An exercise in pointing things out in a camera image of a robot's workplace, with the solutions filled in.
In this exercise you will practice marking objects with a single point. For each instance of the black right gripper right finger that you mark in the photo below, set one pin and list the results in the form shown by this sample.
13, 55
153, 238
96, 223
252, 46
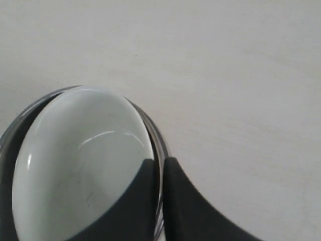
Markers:
188, 215

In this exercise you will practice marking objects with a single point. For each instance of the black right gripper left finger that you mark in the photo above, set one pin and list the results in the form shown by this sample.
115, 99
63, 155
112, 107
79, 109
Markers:
133, 216

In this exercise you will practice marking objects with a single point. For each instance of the white ceramic bowl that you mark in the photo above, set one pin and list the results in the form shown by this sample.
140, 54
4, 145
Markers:
78, 157

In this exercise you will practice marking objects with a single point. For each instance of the large plain steel bowl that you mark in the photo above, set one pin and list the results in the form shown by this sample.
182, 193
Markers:
13, 137

